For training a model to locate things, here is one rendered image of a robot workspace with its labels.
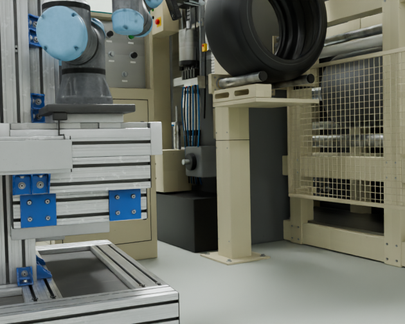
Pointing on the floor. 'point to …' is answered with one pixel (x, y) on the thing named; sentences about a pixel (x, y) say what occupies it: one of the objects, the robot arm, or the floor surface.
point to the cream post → (233, 179)
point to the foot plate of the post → (234, 258)
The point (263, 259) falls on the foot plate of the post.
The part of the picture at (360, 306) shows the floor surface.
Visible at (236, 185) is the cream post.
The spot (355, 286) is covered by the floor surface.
